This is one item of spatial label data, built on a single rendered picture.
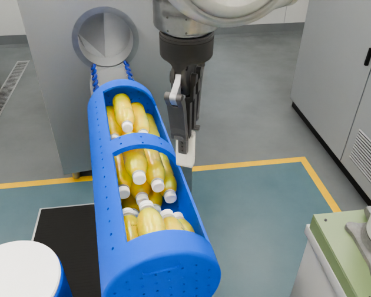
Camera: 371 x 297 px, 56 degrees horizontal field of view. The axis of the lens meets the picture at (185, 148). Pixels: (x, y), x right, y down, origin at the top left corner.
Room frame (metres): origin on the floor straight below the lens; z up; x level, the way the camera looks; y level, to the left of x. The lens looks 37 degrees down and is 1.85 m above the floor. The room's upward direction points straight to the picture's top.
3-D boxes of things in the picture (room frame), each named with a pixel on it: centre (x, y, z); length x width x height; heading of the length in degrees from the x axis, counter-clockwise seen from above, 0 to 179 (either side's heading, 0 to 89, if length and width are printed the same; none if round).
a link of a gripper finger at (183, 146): (0.46, 0.01, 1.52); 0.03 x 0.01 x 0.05; 163
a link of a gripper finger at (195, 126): (0.49, 0.00, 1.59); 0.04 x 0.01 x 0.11; 73
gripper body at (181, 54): (0.48, 0.00, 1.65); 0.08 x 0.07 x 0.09; 163
